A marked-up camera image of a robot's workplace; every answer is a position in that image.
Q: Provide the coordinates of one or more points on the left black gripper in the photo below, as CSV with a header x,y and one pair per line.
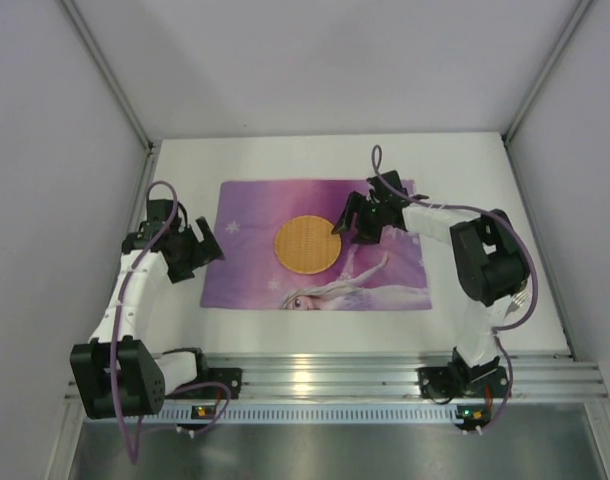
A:
x,y
196,250

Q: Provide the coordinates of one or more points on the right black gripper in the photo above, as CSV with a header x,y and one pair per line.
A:
x,y
363,216

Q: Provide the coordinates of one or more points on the round woven bamboo plate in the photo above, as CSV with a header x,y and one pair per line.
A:
x,y
306,245

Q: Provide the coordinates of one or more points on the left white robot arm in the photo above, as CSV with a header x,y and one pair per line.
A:
x,y
114,371

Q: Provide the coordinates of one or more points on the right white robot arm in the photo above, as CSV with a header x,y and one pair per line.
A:
x,y
490,259

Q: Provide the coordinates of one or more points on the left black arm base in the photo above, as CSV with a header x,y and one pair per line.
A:
x,y
230,377

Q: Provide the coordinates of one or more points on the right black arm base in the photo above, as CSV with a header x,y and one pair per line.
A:
x,y
443,385

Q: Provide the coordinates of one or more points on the aluminium mounting rail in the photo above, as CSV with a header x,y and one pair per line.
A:
x,y
393,378

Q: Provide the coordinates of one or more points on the fork with teal handle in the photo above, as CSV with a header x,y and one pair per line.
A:
x,y
518,305

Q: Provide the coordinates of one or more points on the perforated grey cable duct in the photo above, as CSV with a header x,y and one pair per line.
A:
x,y
279,414

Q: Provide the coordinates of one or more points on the left aluminium frame post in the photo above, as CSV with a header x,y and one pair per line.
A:
x,y
76,19

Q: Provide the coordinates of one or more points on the aluminium frame post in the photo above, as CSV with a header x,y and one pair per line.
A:
x,y
76,19
554,55

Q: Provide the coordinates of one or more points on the right aluminium frame post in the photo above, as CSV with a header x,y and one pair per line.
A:
x,y
554,55

